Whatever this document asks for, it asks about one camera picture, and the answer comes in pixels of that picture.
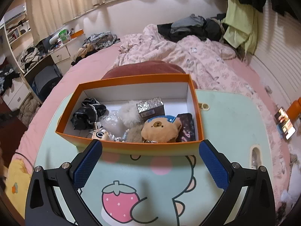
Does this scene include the pile of dark clothes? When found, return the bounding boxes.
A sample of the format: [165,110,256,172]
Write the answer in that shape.
[157,14,227,43]

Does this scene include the pink floral blanket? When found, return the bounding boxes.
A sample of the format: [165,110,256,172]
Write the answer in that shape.
[113,25,301,215]

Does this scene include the white wall shelf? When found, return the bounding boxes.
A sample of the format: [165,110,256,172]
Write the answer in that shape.
[0,12,32,76]

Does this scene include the clothes heap on desk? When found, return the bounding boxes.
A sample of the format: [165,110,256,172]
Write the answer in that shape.
[16,47,47,69]

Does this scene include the light green hanging cloth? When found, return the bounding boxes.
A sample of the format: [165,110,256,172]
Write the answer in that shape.
[222,0,258,54]

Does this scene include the yellow cushion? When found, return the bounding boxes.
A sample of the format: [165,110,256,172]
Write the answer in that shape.
[5,159,32,208]

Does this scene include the white curved headboard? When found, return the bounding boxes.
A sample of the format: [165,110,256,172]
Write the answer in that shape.
[63,0,228,43]

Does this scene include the brown bear plush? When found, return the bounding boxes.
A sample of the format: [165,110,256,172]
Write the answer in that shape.
[141,115,182,144]

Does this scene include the cream curtain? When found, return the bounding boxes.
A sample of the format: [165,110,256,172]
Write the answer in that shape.
[26,0,207,43]

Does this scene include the black clothes heap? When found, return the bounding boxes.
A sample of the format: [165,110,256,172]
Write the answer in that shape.
[0,67,20,95]

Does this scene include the orange bottle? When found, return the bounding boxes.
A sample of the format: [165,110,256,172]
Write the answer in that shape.
[288,98,301,125]

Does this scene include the orange cardboard box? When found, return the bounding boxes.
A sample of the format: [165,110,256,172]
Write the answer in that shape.
[55,73,205,157]

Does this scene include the mint cartoon lap table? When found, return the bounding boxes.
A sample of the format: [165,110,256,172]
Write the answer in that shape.
[33,88,293,226]

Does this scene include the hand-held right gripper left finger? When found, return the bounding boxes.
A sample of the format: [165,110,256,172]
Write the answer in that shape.
[25,139,104,226]

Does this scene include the black cable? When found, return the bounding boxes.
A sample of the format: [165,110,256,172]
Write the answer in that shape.
[11,152,36,170]

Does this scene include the pink bed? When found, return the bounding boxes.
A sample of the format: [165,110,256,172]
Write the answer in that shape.
[11,40,266,184]

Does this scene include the white fluffy pompom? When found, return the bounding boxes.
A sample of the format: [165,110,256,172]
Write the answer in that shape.
[119,101,144,126]

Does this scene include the white toy figure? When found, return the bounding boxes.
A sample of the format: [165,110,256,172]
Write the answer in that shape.
[90,128,116,142]

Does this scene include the red cushion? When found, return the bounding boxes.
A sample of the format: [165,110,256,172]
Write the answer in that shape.
[102,61,195,87]

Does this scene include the dark patterned pouch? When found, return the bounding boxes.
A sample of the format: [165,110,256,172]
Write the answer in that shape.
[176,113,195,143]

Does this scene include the white desk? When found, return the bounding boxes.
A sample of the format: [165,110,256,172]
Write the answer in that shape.
[24,45,73,102]

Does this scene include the smartphone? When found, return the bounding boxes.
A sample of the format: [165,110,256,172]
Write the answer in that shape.
[275,107,296,140]

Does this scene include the silver foil box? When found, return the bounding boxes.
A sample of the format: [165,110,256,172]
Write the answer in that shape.
[136,96,165,123]

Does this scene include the white slatted panel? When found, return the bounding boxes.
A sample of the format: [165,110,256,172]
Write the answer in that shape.
[249,5,301,113]

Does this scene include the grey patterned clothes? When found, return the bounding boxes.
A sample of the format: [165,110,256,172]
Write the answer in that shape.
[82,32,120,50]

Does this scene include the black lace cloth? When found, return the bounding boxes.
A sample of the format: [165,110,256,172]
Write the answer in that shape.
[71,98,109,130]

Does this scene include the clear plastic bag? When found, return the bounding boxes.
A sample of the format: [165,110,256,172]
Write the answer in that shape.
[95,110,125,134]

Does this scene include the white drawer cabinet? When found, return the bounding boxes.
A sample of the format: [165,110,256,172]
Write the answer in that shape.
[0,80,31,111]

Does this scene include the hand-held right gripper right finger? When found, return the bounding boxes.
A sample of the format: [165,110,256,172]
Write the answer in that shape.
[199,139,275,226]

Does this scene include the beige brown clothes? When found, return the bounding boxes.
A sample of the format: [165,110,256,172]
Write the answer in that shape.
[71,47,99,66]

